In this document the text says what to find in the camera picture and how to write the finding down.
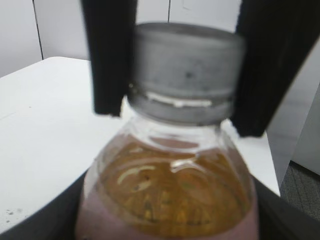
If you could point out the peach oolong tea bottle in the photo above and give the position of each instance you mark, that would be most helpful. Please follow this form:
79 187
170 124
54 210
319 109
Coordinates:
154 181

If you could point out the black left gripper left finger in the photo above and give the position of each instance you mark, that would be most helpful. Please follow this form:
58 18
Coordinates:
55 221

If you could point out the grey plastic bottle cap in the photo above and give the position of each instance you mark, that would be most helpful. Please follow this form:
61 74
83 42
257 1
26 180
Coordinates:
185 74

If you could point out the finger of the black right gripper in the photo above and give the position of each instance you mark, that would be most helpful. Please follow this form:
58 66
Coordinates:
109 26
279 36

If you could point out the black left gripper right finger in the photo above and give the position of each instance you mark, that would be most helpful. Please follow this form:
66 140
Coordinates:
278 220

